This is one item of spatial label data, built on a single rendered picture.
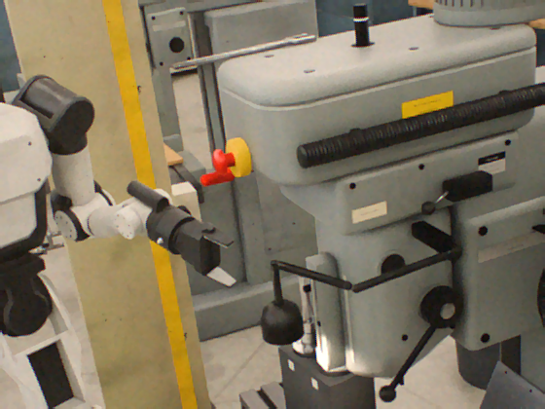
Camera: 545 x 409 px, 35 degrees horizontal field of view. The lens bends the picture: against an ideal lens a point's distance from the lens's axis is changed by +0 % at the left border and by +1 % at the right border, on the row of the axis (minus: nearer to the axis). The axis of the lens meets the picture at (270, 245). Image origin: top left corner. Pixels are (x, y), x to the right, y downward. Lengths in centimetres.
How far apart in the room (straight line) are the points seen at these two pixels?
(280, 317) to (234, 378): 264
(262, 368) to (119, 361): 90
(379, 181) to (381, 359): 34
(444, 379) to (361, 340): 243
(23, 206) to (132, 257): 143
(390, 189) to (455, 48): 23
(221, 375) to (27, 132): 244
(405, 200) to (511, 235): 23
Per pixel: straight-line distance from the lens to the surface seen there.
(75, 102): 189
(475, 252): 146
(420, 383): 386
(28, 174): 182
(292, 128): 121
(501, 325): 156
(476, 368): 377
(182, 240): 175
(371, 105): 126
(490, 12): 141
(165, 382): 350
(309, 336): 199
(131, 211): 182
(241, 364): 411
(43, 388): 200
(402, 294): 144
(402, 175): 133
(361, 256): 139
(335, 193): 129
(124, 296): 328
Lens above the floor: 218
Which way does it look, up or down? 24 degrees down
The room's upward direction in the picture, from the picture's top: 8 degrees counter-clockwise
